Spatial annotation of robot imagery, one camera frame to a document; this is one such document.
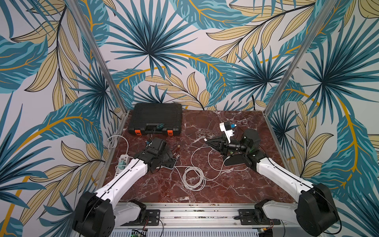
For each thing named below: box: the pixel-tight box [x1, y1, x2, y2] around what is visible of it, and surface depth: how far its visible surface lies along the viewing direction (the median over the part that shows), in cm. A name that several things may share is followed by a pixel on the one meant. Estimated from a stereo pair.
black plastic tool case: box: [127, 102, 183, 136], surface depth 107 cm
